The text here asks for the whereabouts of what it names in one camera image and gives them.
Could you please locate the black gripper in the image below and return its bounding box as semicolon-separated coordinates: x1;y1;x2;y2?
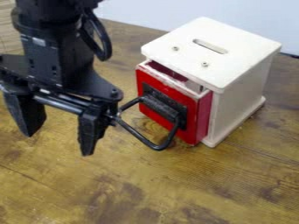
0;31;123;156

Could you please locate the black metal drawer handle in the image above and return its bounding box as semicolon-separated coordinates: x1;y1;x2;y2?
114;94;187;151

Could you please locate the red drawer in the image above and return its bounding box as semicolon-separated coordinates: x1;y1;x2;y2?
135;59;213;145

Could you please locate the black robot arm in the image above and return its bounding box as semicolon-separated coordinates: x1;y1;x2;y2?
0;0;123;156

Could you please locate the right screw on box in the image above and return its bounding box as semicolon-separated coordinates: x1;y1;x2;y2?
201;61;210;67

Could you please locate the white wooden box cabinet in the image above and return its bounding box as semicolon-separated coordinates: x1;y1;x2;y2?
142;17;282;147

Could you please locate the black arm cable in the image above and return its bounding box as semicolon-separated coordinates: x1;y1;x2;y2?
78;8;115;62

